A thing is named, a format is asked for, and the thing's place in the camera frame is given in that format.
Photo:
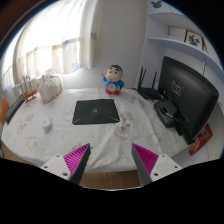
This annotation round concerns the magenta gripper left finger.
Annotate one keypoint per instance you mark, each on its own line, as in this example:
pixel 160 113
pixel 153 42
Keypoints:
pixel 70 166

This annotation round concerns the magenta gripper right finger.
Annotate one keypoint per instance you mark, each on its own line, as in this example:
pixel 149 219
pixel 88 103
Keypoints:
pixel 150 166

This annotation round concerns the white computer mouse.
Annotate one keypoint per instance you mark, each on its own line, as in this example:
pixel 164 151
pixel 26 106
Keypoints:
pixel 47 123

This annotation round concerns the black mouse pad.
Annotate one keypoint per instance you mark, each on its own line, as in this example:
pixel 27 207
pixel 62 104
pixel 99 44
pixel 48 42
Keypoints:
pixel 98 111

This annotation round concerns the white patterned tablecloth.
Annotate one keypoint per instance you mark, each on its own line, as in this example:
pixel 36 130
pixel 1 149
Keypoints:
pixel 110 144

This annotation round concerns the red paper card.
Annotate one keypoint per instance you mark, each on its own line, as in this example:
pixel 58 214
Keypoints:
pixel 201 140

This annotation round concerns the black wifi router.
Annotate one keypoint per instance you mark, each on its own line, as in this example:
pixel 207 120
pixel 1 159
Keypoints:
pixel 147 93

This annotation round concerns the dark remote control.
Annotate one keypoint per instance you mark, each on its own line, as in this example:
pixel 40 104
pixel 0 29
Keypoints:
pixel 13 109

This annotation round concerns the black computer monitor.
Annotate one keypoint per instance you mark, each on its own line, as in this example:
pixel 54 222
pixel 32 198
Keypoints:
pixel 192 94

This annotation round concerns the cartoon boy figurine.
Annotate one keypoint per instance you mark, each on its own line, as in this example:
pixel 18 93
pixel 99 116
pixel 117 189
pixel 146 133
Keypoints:
pixel 113 80

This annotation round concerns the white curtain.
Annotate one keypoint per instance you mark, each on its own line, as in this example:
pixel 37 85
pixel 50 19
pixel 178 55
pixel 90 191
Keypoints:
pixel 59 39

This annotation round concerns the framed picture on shelf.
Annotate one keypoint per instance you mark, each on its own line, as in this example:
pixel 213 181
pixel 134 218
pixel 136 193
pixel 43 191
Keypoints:
pixel 194 39

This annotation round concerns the white wall shelf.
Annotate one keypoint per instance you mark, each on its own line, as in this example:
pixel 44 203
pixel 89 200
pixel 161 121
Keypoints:
pixel 167 26

